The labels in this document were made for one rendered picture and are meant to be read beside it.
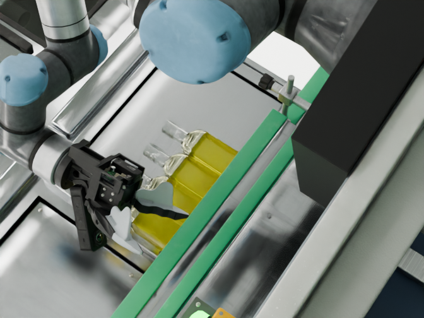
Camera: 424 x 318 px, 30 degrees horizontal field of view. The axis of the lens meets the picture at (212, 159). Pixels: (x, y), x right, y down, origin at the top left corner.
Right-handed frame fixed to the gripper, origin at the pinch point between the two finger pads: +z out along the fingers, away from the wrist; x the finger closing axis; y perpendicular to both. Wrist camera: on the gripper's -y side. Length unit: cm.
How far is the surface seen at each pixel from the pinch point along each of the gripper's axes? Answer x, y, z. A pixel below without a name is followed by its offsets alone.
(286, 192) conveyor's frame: 15.8, 9.2, 11.5
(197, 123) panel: 44.4, -2.2, -17.2
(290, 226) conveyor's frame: 12.2, 6.0, 15.1
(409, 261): 17.2, 8.4, 33.9
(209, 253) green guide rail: 4.8, -1.6, 6.1
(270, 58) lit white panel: 62, 12, -12
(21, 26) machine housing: 46, -3, -66
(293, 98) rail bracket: 27.5, 19.8, 3.6
